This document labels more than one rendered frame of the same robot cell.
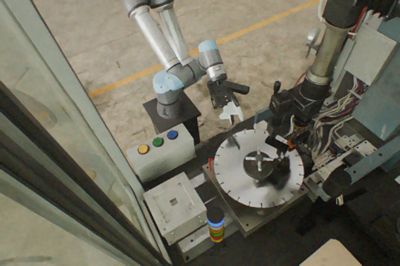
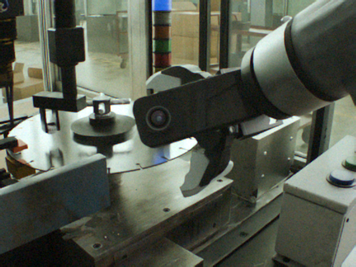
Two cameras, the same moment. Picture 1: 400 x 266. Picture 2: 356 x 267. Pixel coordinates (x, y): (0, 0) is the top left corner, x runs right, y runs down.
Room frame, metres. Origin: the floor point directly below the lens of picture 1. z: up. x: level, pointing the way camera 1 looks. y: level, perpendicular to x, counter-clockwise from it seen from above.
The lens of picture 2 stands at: (1.06, -0.30, 1.17)
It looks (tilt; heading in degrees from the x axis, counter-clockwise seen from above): 21 degrees down; 159
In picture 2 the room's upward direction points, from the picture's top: straight up
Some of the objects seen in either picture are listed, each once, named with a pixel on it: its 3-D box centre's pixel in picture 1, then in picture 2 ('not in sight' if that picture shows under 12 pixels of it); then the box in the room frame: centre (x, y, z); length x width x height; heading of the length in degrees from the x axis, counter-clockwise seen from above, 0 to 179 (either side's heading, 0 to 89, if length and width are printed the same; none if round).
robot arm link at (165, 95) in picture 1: (166, 85); not in sight; (0.99, 0.14, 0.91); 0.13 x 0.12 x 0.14; 122
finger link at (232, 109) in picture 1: (232, 111); (179, 79); (0.64, -0.13, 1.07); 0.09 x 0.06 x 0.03; 14
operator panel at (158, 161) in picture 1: (162, 153); (340, 199); (0.64, 0.18, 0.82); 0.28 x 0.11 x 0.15; 115
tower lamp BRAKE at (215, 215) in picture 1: (215, 216); (161, 4); (0.22, -0.01, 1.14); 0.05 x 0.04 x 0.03; 25
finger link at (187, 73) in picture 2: (233, 100); (188, 86); (0.69, -0.14, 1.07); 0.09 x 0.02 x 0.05; 14
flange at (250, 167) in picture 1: (258, 163); (102, 121); (0.46, -0.20, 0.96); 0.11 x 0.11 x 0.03
